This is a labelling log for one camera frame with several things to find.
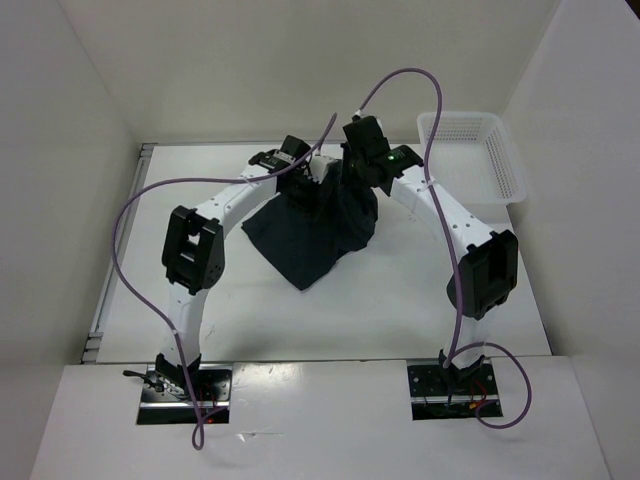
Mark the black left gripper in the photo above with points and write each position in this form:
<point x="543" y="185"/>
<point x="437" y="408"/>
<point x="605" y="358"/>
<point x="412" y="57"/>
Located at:
<point x="316" y="209"/>

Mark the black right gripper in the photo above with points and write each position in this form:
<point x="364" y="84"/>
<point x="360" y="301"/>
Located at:
<point x="346" y="176"/>

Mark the dark navy shorts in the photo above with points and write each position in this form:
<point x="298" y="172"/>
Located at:
<point x="303" y="250"/>

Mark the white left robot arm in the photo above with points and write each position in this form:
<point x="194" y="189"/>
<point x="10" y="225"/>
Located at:
<point x="194" y="255"/>

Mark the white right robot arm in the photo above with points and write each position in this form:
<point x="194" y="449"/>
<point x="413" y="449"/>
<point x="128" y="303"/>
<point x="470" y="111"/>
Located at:
<point x="485" y="261"/>

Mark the white plastic perforated basket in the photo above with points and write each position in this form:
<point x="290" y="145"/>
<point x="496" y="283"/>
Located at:
<point x="473" y="157"/>

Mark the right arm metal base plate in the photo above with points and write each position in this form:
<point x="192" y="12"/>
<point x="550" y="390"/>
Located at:
<point x="432" y="398"/>

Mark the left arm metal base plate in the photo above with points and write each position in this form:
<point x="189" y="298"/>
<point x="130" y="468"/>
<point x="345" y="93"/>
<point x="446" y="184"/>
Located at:
<point x="163" y="404"/>

